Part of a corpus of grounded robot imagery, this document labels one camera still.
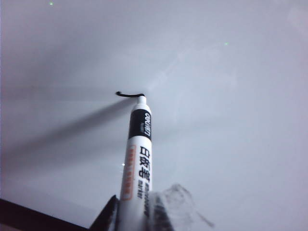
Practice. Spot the right gripper tape-wrapped right finger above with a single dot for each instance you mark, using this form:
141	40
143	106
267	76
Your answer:
168	211

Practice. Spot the white marker pen black cap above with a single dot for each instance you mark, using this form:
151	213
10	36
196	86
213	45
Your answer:
139	156

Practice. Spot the whiteboard with black frame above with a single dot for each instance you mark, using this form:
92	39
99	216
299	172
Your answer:
216	96

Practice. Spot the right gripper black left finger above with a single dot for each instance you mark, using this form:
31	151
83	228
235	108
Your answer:
106	216

